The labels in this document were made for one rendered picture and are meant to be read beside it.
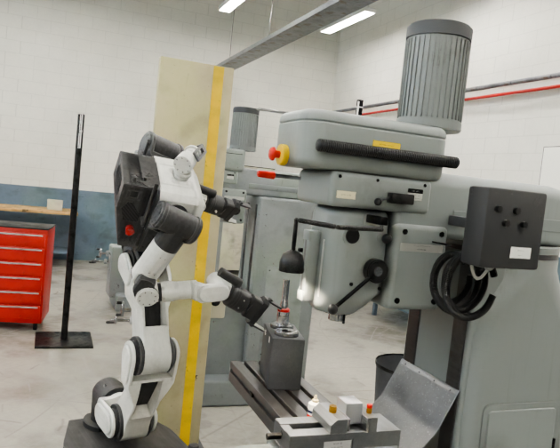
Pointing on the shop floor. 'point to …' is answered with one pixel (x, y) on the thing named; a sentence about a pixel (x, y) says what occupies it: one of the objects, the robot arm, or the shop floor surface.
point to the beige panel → (188, 368)
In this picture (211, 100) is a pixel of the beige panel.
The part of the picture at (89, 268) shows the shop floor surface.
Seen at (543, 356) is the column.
